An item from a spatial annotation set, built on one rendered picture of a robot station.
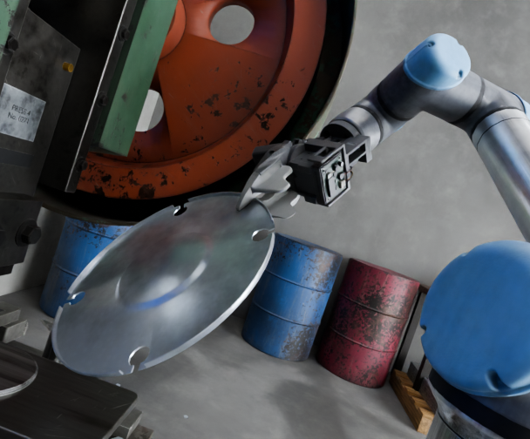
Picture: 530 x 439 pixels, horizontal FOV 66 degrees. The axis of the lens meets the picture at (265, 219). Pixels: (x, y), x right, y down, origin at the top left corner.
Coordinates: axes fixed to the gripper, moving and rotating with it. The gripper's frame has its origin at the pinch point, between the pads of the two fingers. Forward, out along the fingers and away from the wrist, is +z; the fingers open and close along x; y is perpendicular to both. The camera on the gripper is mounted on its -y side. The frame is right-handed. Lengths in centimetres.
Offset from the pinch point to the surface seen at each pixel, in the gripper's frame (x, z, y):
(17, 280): 114, 22, -240
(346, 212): 187, -214, -157
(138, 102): -12.0, -1.9, -21.2
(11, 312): 12.7, 28.4, -32.2
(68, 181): -8.0, 13.8, -16.1
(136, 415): 33.7, 23.4, -15.6
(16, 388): 5.5, 31.6, -5.2
